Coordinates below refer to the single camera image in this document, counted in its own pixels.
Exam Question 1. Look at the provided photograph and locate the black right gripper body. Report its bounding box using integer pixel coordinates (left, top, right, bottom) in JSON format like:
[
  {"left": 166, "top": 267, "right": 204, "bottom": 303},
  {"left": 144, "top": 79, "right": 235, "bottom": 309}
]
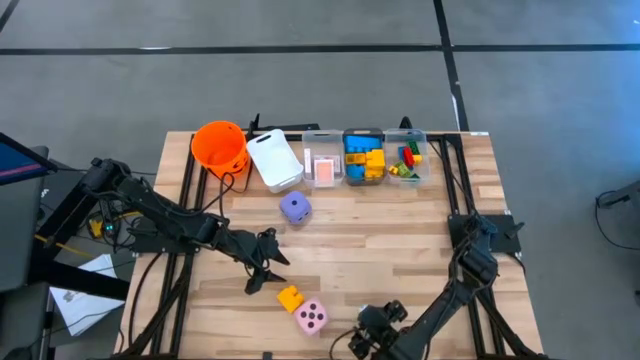
[{"left": 358, "top": 299, "right": 409, "bottom": 334}]

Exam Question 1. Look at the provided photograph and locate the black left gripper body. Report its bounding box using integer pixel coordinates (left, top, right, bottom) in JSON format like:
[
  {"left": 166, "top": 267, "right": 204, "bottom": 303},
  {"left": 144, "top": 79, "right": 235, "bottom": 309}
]
[{"left": 215, "top": 228, "right": 274, "bottom": 274}]

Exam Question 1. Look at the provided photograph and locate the yellow hollow toy brick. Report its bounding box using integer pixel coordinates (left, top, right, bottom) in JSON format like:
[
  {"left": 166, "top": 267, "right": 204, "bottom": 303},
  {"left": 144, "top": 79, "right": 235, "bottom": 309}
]
[{"left": 276, "top": 284, "right": 306, "bottom": 315}]

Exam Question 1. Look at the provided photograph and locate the purple foam die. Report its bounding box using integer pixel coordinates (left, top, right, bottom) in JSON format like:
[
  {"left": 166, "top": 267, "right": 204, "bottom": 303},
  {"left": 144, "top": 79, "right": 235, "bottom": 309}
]
[{"left": 278, "top": 190, "right": 313, "bottom": 226}]

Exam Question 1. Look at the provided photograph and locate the pink foam die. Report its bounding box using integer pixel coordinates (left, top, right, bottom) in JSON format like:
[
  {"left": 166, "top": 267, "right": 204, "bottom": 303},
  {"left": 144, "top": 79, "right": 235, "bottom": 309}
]
[{"left": 293, "top": 296, "right": 330, "bottom": 337}]

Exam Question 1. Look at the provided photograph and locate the white plastic bin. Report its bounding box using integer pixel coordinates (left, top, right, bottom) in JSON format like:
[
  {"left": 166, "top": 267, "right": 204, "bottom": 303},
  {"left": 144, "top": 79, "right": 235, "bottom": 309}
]
[{"left": 245, "top": 128, "right": 305, "bottom": 195}]

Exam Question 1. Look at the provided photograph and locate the large yellow toy brick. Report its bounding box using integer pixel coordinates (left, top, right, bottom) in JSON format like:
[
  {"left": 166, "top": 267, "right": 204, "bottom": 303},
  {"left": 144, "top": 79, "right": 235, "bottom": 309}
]
[{"left": 364, "top": 148, "right": 387, "bottom": 170}]

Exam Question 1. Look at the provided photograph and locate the long blue toy brick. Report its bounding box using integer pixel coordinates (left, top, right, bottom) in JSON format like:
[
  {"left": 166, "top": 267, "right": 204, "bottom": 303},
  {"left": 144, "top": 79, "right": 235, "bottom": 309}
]
[{"left": 344, "top": 134, "right": 384, "bottom": 154}]

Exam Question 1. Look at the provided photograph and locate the orange pumpkin bucket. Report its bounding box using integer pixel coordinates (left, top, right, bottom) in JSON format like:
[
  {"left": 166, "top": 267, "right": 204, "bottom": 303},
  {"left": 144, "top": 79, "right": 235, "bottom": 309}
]
[{"left": 190, "top": 119, "right": 257, "bottom": 195}]

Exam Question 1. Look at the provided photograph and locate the clear plastic bin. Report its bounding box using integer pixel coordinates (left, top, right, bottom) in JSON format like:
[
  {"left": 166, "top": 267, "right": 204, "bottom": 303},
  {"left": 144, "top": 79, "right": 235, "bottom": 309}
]
[
  {"left": 301, "top": 128, "right": 346, "bottom": 190},
  {"left": 383, "top": 128, "right": 431, "bottom": 185}
]

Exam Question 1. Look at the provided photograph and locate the dark grey plastic bin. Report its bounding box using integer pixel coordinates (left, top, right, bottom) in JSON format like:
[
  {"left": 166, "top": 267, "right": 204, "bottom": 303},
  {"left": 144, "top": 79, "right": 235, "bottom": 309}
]
[{"left": 342, "top": 127, "right": 388, "bottom": 187}]

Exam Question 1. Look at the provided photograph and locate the white paper sheet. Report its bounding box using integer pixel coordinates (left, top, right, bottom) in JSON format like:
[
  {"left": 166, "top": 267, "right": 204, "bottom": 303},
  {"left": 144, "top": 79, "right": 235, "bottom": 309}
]
[{"left": 48, "top": 253, "right": 126, "bottom": 338}]

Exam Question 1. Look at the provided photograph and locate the black monitor stand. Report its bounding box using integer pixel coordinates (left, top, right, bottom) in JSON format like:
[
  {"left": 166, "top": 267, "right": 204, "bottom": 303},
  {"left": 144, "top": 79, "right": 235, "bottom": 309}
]
[{"left": 0, "top": 169, "right": 132, "bottom": 360}]

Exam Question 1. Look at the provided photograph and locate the monitor with blue screen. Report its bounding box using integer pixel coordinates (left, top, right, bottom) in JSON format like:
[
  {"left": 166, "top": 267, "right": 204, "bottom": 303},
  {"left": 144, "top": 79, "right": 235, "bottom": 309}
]
[{"left": 0, "top": 132, "right": 59, "bottom": 187}]

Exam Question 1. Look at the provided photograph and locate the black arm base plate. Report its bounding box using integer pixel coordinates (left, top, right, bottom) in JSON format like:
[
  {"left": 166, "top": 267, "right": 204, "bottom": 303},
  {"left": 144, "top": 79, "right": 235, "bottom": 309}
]
[
  {"left": 130, "top": 219, "right": 202, "bottom": 255},
  {"left": 448, "top": 213, "right": 522, "bottom": 254}
]

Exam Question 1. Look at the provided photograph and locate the black aluminium table frame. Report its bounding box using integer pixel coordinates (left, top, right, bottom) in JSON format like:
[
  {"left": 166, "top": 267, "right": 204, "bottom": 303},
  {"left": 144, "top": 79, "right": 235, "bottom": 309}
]
[{"left": 113, "top": 113, "right": 549, "bottom": 360}]

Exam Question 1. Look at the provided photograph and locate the black cable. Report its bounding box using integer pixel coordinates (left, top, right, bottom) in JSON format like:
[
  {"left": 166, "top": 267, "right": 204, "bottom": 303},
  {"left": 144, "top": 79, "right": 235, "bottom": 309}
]
[{"left": 49, "top": 164, "right": 161, "bottom": 177}]

